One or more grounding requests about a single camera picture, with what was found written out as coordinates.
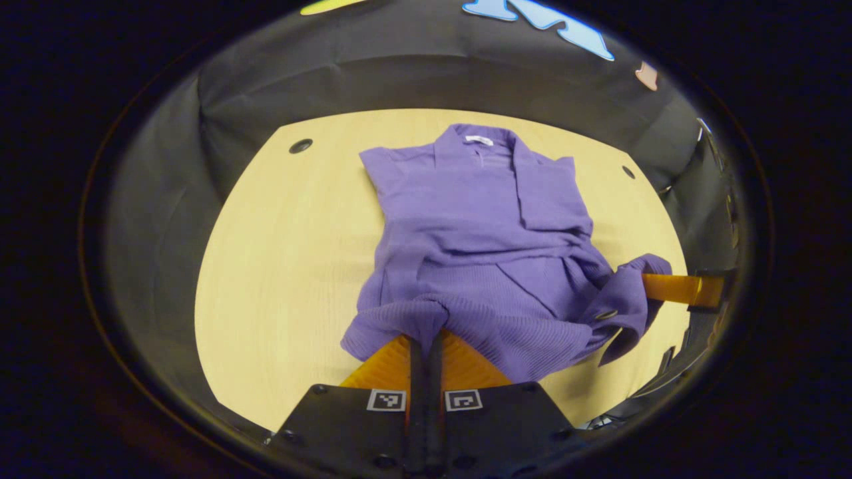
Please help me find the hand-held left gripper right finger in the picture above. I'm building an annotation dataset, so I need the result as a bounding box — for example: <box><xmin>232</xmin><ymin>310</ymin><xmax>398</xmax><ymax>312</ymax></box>
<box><xmin>426</xmin><ymin>329</ymin><xmax>580</xmax><ymax>476</ymax></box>

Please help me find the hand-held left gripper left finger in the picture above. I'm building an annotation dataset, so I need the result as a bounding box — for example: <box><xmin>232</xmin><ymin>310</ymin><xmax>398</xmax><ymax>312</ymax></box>
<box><xmin>266</xmin><ymin>331</ymin><xmax>427</xmax><ymax>476</ymax></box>

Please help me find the purple knit collared shirt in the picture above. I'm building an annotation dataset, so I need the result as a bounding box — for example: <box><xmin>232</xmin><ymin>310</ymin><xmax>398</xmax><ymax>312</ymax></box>
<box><xmin>340</xmin><ymin>124</ymin><xmax>673</xmax><ymax>384</ymax></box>

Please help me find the black backdrop cloth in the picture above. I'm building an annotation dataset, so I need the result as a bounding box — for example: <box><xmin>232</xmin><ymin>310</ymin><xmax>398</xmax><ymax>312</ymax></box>
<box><xmin>103</xmin><ymin>0</ymin><xmax>740</xmax><ymax>413</ymax></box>

